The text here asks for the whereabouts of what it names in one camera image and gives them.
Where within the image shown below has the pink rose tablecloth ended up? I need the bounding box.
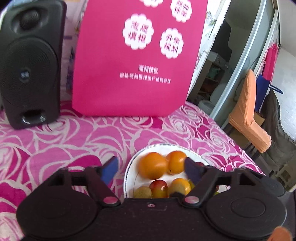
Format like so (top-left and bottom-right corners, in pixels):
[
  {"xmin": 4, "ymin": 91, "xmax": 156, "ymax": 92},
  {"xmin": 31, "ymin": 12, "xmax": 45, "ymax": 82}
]
[{"xmin": 1, "ymin": 101, "xmax": 260, "ymax": 240}]

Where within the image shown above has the black speaker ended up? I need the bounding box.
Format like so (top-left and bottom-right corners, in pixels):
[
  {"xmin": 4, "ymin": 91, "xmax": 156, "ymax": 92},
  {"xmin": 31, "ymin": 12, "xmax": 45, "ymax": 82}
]
[{"xmin": 1, "ymin": 1, "xmax": 67, "ymax": 130}]

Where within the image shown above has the magenta tote bag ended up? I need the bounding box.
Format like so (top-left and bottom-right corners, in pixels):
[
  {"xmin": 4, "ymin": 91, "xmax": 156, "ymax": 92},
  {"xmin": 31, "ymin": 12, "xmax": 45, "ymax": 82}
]
[{"xmin": 72, "ymin": 1, "xmax": 207, "ymax": 116}]

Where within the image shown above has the orange covered chair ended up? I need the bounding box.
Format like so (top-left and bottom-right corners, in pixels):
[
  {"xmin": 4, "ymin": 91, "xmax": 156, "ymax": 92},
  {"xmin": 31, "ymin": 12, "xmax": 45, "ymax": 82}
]
[{"xmin": 228, "ymin": 69, "xmax": 271, "ymax": 153}]

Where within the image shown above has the large orange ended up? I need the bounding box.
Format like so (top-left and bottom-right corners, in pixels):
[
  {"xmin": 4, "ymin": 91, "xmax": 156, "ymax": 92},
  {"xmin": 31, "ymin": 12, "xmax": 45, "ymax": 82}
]
[{"xmin": 137, "ymin": 152, "xmax": 168, "ymax": 180}]

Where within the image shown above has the small yellow orange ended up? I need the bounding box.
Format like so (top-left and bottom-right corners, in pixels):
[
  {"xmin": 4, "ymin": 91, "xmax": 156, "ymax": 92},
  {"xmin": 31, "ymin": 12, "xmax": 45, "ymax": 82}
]
[{"xmin": 168, "ymin": 178, "xmax": 191, "ymax": 196}]

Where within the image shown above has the red yellow apple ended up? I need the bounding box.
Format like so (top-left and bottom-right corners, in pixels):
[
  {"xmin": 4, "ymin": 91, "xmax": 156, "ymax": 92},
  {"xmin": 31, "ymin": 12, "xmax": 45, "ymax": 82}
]
[{"xmin": 149, "ymin": 180, "xmax": 168, "ymax": 199}]

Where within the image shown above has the dark cloth chair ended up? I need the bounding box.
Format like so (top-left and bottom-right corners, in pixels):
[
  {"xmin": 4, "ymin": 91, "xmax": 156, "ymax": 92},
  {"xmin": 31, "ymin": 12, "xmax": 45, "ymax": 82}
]
[{"xmin": 260, "ymin": 90, "xmax": 295, "ymax": 176}]

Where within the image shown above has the white round plate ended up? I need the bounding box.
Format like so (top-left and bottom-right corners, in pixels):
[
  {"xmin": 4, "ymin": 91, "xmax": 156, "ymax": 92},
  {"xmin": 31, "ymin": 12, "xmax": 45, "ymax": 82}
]
[{"xmin": 123, "ymin": 143, "xmax": 228, "ymax": 199}]

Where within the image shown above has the small brown kiwi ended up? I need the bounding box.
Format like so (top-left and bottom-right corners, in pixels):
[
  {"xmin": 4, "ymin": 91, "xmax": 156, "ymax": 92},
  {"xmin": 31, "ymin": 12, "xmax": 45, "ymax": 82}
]
[{"xmin": 134, "ymin": 186, "xmax": 152, "ymax": 199}]

